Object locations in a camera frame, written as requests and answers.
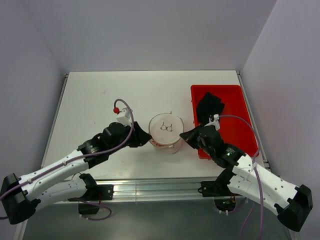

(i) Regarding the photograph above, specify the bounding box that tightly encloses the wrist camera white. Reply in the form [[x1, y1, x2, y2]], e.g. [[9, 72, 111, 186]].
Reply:
[[113, 107, 132, 126], [206, 114, 220, 131]]

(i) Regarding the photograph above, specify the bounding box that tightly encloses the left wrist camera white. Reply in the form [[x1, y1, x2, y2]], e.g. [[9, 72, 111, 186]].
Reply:
[[113, 107, 132, 126]]

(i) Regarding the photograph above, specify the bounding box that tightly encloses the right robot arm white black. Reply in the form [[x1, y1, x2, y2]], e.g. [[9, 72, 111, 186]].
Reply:
[[180, 125, 313, 232]]

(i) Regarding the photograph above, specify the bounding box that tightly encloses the red plastic bin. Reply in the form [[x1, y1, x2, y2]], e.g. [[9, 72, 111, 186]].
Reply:
[[190, 85, 258, 157]]

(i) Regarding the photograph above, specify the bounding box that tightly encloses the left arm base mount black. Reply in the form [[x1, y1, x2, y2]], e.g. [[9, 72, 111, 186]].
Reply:
[[97, 184, 114, 201]]

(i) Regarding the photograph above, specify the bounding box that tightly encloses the white mesh laundry bag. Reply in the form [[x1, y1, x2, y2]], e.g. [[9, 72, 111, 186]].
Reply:
[[148, 111, 185, 155]]

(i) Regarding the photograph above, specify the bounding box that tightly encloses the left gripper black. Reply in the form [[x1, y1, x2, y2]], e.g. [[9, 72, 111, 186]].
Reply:
[[108, 120, 152, 154]]

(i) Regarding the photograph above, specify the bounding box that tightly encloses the pink bra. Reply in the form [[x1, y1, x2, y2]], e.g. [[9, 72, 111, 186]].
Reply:
[[149, 139, 174, 148]]

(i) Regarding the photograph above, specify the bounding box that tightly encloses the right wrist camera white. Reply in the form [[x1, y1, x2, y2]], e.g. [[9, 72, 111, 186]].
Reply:
[[206, 114, 220, 131]]

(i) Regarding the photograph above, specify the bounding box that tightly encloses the aluminium mounting rail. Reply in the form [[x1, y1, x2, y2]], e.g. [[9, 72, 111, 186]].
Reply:
[[49, 176, 251, 205]]

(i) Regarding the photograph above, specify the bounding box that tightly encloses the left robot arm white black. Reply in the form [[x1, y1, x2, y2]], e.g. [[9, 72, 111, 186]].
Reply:
[[0, 122, 152, 225]]

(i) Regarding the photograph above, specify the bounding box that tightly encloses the black garment in bin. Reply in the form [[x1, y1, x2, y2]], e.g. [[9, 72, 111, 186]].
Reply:
[[195, 92, 225, 125]]

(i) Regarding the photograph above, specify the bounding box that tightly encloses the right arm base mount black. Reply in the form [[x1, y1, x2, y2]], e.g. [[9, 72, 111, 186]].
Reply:
[[197, 181, 228, 198]]

